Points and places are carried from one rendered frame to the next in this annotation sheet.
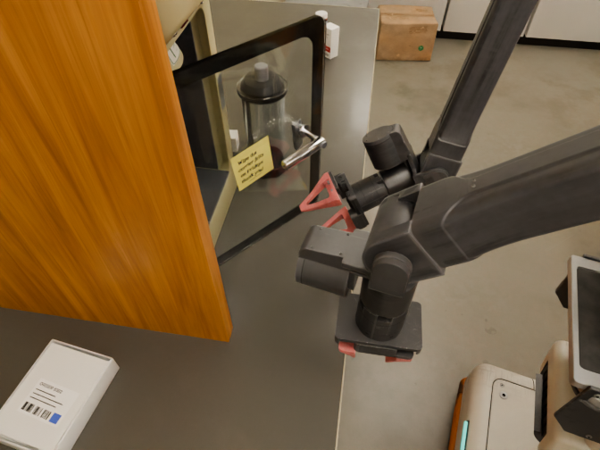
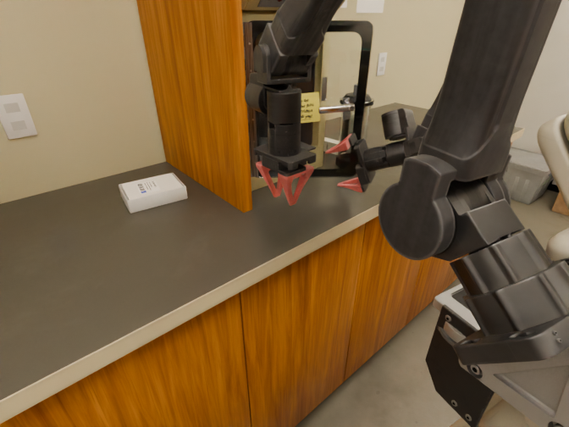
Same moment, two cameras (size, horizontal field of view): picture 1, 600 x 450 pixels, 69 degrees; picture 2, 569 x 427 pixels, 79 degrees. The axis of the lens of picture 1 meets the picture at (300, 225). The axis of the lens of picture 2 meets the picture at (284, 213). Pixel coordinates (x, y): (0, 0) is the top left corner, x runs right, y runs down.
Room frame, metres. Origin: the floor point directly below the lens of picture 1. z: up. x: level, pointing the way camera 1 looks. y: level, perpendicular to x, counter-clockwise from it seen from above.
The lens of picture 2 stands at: (-0.18, -0.47, 1.41)
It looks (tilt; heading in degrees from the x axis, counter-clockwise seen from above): 30 degrees down; 40
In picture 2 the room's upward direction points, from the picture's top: straight up
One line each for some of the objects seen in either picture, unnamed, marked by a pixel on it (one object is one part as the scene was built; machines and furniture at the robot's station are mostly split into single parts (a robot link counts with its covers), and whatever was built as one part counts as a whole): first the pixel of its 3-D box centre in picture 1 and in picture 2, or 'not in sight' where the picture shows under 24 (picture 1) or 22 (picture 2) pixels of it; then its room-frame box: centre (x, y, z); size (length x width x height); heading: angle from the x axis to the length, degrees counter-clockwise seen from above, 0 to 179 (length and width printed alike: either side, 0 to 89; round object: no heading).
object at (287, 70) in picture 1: (254, 161); (306, 107); (0.56, 0.08, 1.19); 0.30 x 0.01 x 0.40; 131
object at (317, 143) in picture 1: (298, 147); (336, 107); (0.59, 0.00, 1.20); 0.10 x 0.05 x 0.03; 131
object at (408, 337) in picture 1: (381, 312); (284, 141); (0.26, -0.10, 1.21); 0.10 x 0.07 x 0.07; 81
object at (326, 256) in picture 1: (354, 256); (270, 80); (0.28, -0.06, 1.31); 0.11 x 0.09 x 0.12; 70
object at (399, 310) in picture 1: (383, 281); (282, 104); (0.27, -0.09, 1.27); 0.07 x 0.06 x 0.07; 70
